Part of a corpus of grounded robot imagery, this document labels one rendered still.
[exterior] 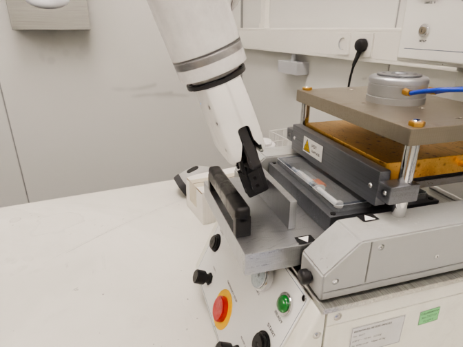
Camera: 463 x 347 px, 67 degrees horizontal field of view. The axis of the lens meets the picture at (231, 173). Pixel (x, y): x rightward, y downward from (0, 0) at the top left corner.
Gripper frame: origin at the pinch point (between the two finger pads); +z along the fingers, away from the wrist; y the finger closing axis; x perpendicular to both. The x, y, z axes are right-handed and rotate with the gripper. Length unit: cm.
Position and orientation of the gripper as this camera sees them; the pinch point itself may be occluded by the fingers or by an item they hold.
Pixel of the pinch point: (253, 180)
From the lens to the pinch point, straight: 49.6
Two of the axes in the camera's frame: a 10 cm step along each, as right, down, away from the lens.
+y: 2.8, 3.7, -8.9
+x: 9.0, -4.2, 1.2
